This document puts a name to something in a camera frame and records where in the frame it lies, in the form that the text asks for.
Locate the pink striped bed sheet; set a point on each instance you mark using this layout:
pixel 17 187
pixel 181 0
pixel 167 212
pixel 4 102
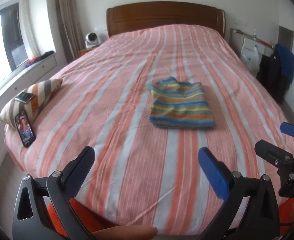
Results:
pixel 143 174

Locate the silver smartphone on pillow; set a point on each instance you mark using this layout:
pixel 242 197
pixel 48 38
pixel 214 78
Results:
pixel 24 97

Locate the brown curtain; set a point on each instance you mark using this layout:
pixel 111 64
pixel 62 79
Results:
pixel 69 28

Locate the striped knitted sweater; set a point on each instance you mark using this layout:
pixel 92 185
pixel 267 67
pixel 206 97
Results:
pixel 181 105

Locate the blue hanging garment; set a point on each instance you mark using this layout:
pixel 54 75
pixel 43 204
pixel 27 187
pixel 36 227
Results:
pixel 286 58

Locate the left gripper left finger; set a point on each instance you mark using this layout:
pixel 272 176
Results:
pixel 31 219

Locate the white bedside table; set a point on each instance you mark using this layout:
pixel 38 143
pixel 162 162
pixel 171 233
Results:
pixel 239 40

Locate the dark hanging clothes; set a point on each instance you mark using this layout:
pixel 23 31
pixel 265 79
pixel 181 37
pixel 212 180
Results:
pixel 271 78

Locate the black smartphone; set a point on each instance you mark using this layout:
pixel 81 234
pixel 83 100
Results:
pixel 24 128

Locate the white round fan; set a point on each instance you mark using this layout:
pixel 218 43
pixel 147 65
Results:
pixel 92 40

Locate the striped pillow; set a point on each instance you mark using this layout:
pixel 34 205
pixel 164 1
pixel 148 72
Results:
pixel 42 93

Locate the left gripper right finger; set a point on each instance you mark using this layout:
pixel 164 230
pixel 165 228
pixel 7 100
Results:
pixel 249 209

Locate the person's left hand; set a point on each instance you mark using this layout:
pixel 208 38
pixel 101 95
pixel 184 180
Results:
pixel 138 232

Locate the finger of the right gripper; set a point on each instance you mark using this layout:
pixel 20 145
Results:
pixel 287 128
pixel 271 153

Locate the wooden headboard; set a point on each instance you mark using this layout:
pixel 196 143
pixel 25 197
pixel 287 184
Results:
pixel 144 15

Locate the white window cabinet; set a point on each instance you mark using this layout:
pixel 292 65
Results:
pixel 39 71

